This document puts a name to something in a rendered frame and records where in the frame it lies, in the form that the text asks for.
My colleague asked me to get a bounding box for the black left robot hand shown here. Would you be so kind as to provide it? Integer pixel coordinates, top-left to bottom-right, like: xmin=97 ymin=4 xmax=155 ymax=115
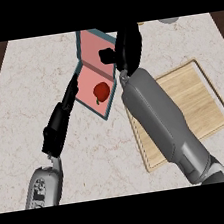
xmin=32 ymin=72 xmax=90 ymax=161

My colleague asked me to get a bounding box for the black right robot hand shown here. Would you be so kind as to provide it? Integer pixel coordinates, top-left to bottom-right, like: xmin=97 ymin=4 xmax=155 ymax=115
xmin=94 ymin=22 xmax=148 ymax=82

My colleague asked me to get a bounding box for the teal box with pink inside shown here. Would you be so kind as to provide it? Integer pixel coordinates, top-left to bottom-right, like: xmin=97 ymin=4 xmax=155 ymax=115
xmin=65 ymin=26 xmax=130 ymax=125

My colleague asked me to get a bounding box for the red bell pepper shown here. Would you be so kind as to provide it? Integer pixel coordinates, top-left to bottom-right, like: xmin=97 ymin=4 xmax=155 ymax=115
xmin=91 ymin=80 xmax=113 ymax=106

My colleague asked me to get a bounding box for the pale wooden tray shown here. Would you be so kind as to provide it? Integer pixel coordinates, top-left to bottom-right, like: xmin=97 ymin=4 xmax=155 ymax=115
xmin=119 ymin=54 xmax=224 ymax=175

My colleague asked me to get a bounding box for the grey round object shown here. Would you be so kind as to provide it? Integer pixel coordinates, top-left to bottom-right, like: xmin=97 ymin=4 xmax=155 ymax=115
xmin=157 ymin=17 xmax=182 ymax=27

